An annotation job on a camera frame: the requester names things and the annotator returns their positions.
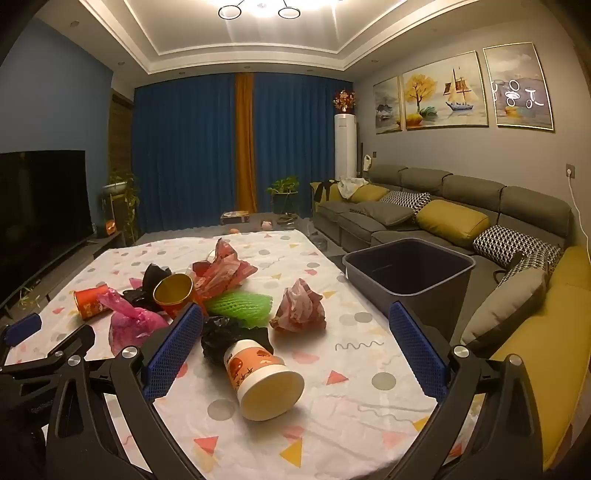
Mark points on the white cloth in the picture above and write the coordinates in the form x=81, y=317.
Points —
x=351, y=185

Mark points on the yellow sofa seat pad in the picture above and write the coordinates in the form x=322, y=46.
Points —
x=554, y=350

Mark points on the pink plastic bag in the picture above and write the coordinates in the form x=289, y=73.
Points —
x=131, y=325

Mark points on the flat grey cushion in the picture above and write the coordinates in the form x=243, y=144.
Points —
x=388, y=213

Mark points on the small yellow cushion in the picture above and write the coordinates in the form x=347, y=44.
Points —
x=369, y=193

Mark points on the grey television cabinet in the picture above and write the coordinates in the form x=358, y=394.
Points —
x=69, y=263

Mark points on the red gold paper can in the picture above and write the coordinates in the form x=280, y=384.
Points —
x=173, y=293

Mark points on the orange white paper cup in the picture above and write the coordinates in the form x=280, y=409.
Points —
x=258, y=374

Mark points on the green leaf sprig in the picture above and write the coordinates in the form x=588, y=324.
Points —
x=28, y=297

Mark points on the blue curtain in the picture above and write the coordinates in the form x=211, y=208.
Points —
x=295, y=134
x=184, y=152

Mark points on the red gold flower ornament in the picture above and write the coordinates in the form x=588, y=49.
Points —
x=345, y=100

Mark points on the black white patterned cushion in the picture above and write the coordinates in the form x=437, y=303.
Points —
x=531, y=266
x=408, y=199
x=512, y=242

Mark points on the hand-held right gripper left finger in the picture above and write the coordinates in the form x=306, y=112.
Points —
x=173, y=350

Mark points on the large yellow cushion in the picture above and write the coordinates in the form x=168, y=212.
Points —
x=452, y=222

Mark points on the green foam net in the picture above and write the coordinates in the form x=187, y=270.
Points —
x=240, y=308

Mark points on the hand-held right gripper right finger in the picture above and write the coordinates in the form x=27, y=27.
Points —
x=418, y=350

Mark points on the grey sectional sofa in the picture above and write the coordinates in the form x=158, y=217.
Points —
x=471, y=189

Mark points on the pink white bag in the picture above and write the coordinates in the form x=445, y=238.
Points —
x=298, y=307

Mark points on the small orange red cup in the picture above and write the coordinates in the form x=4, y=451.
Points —
x=92, y=304

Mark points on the wall socket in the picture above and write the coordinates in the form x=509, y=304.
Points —
x=570, y=170

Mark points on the green potted plant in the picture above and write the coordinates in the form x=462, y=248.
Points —
x=284, y=184

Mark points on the white patterned tablecloth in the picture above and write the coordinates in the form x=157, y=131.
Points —
x=323, y=401

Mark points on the flat printed box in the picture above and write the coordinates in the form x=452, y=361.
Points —
x=235, y=215

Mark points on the dark grey plastic bin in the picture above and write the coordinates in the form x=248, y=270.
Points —
x=429, y=304

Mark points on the sailboat and tree painting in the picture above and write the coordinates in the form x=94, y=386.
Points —
x=443, y=92

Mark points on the black television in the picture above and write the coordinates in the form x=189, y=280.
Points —
x=41, y=207

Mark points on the grey sky painting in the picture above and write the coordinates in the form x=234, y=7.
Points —
x=517, y=87

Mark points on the red plastic bag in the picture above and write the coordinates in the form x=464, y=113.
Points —
x=226, y=270

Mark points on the dark round tray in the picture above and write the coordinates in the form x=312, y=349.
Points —
x=287, y=218

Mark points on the white floor air conditioner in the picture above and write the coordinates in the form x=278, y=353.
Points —
x=345, y=147

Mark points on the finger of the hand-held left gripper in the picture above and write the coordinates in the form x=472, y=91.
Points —
x=69, y=346
x=21, y=328

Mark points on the small orange device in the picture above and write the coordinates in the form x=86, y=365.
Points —
x=110, y=227

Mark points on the black garment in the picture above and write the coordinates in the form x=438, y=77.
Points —
x=325, y=189

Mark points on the plump grey cushion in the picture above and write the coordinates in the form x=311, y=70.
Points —
x=503, y=304

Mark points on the black plastic bag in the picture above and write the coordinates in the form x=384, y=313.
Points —
x=154, y=277
x=219, y=337

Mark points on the trailing plant on stand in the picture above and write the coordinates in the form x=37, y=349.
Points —
x=121, y=184

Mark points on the small landscape painting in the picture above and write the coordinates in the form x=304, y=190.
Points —
x=387, y=106

